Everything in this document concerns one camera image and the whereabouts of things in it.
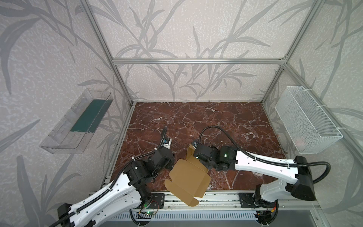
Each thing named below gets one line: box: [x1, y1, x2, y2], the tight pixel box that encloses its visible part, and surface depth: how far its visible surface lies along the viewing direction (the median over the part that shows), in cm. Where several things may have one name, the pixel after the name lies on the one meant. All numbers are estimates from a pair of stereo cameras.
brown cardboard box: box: [164, 144, 212, 207], surface depth 82 cm
